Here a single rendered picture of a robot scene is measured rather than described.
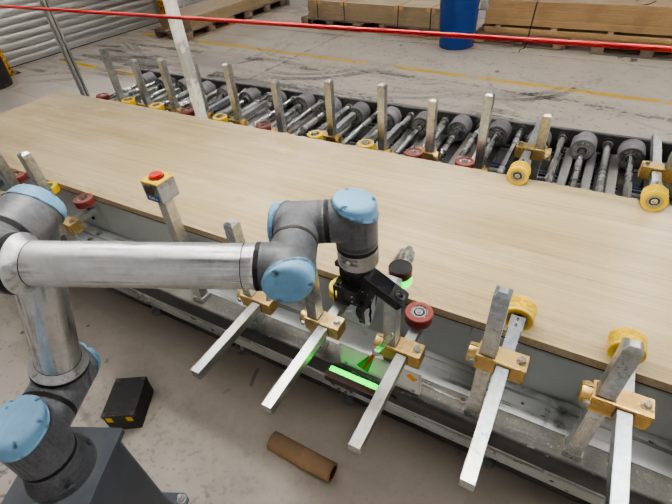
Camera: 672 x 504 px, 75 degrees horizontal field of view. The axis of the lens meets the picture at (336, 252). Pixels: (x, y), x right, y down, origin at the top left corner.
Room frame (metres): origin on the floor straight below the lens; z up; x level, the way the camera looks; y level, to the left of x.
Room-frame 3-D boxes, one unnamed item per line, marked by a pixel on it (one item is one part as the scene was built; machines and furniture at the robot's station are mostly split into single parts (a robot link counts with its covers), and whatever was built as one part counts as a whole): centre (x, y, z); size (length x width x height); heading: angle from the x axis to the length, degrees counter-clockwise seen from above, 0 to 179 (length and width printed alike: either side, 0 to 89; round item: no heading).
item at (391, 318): (0.76, -0.13, 0.87); 0.03 x 0.03 x 0.48; 58
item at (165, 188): (1.17, 0.51, 1.18); 0.07 x 0.07 x 0.08; 58
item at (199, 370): (0.93, 0.31, 0.82); 0.43 x 0.03 x 0.04; 148
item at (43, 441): (0.63, 0.85, 0.79); 0.17 x 0.15 x 0.18; 175
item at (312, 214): (0.72, 0.07, 1.32); 0.12 x 0.12 x 0.09; 85
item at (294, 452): (0.85, 0.22, 0.04); 0.30 x 0.08 x 0.08; 58
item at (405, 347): (0.75, -0.15, 0.85); 0.13 x 0.06 x 0.05; 58
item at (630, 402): (0.48, -0.57, 0.95); 0.13 x 0.06 x 0.05; 58
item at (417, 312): (0.83, -0.22, 0.85); 0.08 x 0.08 x 0.11
